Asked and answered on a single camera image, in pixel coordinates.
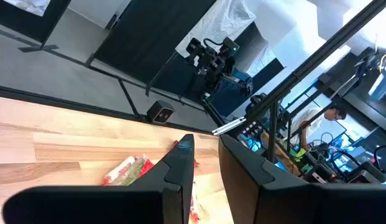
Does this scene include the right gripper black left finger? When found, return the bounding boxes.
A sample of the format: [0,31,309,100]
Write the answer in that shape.
[2,133,195,224]

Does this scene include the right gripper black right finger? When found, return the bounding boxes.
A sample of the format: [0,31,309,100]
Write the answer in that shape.
[218,133,386,224]

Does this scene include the clear wrapper red print candy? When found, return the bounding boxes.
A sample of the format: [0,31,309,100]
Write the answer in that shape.
[189,179,202,224]

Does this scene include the clear green wrapper candy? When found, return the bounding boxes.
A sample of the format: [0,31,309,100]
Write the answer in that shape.
[119,155,155,187]

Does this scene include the red white stick candy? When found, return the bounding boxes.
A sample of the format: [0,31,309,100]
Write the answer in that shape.
[101,155,136,187]

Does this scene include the person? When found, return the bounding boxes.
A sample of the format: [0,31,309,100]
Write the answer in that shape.
[290,106,348,152]

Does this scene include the black partition panel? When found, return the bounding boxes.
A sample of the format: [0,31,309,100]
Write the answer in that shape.
[94,0,217,94]
[0,0,72,52]

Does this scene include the white plastic sheet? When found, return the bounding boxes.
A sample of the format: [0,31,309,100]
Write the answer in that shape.
[175,0,257,58]

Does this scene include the silver metal bracket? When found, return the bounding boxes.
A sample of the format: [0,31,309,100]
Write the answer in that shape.
[211,116,247,137]

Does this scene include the small black table camera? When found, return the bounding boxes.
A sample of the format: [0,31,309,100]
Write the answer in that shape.
[145,100,175,124]

